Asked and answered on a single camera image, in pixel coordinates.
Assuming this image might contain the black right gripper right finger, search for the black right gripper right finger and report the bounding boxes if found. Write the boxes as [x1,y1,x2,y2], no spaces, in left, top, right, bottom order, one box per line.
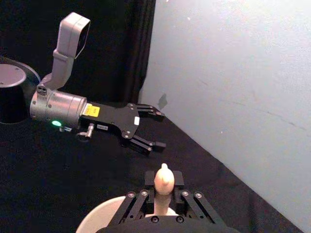
[172,170,228,226]

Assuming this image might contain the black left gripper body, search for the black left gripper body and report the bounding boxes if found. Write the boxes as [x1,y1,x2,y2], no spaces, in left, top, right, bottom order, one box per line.
[78,101,142,149]

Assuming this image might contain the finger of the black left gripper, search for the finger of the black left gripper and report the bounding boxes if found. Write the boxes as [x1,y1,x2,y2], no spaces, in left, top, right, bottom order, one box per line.
[125,134,167,157]
[136,103,166,122]

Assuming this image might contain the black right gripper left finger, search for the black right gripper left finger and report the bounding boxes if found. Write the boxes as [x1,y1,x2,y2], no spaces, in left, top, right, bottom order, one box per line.
[106,170,156,228]

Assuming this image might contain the black table cloth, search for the black table cloth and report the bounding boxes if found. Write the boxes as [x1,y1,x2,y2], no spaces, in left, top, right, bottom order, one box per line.
[0,0,304,233]

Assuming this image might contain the thin dark cable silver plug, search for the thin dark cable silver plug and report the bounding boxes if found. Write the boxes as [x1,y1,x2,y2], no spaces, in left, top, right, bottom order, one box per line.
[59,122,96,143]

